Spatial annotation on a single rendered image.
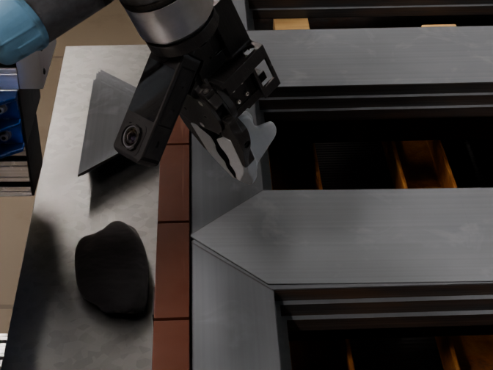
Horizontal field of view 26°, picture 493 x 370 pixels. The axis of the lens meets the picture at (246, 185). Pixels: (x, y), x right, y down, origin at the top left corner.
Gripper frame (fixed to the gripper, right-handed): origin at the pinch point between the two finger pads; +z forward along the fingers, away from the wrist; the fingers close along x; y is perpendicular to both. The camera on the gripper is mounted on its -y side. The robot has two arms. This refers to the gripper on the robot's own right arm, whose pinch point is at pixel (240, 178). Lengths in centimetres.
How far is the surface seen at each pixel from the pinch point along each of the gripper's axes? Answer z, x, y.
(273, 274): 14.0, -0.2, -2.3
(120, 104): 30, 63, 17
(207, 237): 12.5, 9.9, -2.8
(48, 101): 104, 187, 45
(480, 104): 36, 11, 45
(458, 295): 22.7, -14.9, 9.6
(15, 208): 94, 147, 9
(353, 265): 17.6, -5.0, 4.8
